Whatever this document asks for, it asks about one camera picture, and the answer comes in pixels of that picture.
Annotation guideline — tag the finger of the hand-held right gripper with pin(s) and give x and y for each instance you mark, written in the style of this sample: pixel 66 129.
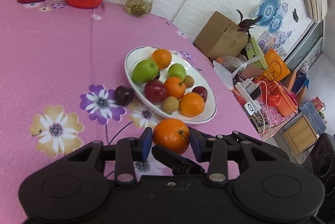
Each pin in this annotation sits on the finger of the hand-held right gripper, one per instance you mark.
pixel 167 157
pixel 235 136

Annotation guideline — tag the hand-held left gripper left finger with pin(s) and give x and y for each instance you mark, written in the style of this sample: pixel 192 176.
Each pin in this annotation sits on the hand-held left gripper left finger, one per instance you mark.
pixel 146 144

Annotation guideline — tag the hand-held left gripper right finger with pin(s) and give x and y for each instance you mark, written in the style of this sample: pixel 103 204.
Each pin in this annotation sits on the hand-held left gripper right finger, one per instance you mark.
pixel 195 145

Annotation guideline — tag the small tangerine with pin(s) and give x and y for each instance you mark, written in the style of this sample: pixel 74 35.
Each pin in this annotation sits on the small tangerine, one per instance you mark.
pixel 170 135

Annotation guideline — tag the large smooth orange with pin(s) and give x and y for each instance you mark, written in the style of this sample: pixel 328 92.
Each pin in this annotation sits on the large smooth orange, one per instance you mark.
pixel 191 105

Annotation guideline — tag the brown kiwi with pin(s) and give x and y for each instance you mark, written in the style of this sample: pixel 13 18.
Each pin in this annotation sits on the brown kiwi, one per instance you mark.
pixel 170 105

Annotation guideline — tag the dark purple plum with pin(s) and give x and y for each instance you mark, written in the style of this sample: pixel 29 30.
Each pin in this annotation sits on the dark purple plum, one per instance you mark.
pixel 124 95

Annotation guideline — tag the red apple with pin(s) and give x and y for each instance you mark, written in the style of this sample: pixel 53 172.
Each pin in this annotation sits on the red apple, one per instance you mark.
pixel 201 91
pixel 155 90

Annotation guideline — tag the tangerine with stem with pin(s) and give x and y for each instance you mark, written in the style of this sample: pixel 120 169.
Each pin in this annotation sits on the tangerine with stem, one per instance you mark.
pixel 174 88

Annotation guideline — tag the brown longan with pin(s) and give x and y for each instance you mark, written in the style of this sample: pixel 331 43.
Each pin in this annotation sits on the brown longan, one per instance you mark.
pixel 189 81

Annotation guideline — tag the large green apple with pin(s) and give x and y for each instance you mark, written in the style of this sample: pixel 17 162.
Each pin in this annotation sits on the large green apple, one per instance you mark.
pixel 144 71

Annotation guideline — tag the white plate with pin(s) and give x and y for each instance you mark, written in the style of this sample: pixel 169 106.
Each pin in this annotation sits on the white plate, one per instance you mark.
pixel 195 71

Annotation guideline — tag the round green apple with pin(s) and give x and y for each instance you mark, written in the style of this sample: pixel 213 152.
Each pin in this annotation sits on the round green apple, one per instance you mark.
pixel 176 71

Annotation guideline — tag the white device with circle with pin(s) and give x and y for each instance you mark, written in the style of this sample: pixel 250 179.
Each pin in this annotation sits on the white device with circle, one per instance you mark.
pixel 251 108

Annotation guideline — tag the black charger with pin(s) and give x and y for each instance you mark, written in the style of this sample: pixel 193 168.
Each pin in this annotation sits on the black charger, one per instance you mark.
pixel 255 94

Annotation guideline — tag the white power strip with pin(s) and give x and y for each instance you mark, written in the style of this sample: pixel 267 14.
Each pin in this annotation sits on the white power strip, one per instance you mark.
pixel 240 88

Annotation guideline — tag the white charger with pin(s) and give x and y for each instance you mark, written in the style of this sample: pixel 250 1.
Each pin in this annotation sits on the white charger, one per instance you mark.
pixel 250 84

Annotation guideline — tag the red plastic bag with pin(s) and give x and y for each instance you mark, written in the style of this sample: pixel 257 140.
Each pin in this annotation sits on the red plastic bag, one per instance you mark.
pixel 274 95

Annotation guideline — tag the orange plastic basket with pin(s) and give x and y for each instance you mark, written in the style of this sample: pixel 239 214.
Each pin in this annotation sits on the orange plastic basket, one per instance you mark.
pixel 285 106

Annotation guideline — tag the wooden box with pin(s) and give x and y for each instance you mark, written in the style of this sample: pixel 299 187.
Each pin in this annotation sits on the wooden box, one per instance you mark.
pixel 301 132

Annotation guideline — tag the clear plastic bag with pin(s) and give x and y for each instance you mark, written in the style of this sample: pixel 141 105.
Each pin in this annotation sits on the clear plastic bag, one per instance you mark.
pixel 230 63

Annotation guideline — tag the orange paper bag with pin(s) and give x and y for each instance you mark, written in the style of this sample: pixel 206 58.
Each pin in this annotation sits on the orange paper bag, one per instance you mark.
pixel 274 61

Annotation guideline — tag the green box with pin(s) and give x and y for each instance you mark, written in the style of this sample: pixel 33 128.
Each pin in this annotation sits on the green box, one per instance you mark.
pixel 255 52

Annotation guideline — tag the black speaker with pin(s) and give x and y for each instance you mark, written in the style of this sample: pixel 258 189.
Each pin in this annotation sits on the black speaker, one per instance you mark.
pixel 325 161

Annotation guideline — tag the cardboard box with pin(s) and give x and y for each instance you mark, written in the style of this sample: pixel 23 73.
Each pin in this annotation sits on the cardboard box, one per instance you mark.
pixel 219 35

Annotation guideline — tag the purple leafed plant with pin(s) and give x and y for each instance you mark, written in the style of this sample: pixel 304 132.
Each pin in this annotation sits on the purple leafed plant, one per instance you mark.
pixel 246 22

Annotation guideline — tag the pink floral tablecloth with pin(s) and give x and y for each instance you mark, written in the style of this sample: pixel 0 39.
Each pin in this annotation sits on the pink floral tablecloth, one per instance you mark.
pixel 52 56

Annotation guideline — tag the glass vase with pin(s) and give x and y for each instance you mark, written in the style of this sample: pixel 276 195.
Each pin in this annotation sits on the glass vase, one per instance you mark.
pixel 138 6

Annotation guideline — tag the blue round wall decoration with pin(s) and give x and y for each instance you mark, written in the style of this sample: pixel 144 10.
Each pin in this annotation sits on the blue round wall decoration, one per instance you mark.
pixel 277 23
pixel 267 7

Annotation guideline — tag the small blue wall decoration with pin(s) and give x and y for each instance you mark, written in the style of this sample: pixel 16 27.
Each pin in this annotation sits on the small blue wall decoration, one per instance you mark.
pixel 283 7

